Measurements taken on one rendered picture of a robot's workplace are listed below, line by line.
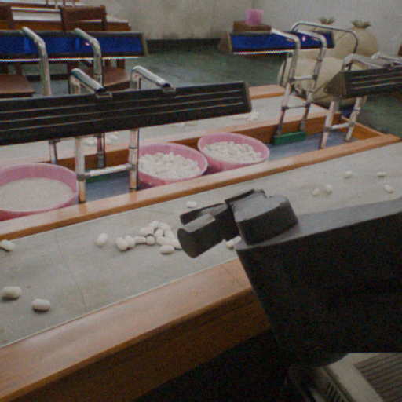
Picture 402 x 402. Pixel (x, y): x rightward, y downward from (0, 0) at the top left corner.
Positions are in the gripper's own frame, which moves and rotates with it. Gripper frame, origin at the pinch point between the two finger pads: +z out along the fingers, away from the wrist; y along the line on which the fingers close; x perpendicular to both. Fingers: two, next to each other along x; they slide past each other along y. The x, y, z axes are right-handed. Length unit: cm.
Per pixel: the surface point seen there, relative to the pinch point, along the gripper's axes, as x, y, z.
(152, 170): -20, -15, 44
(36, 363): 14.3, 34.6, -2.3
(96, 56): -53, -2, 32
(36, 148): -38, 14, 66
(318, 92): -80, -261, 186
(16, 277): 0.6, 33.0, 18.6
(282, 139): -24, -86, 58
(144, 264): 6.0, 7.2, 12.7
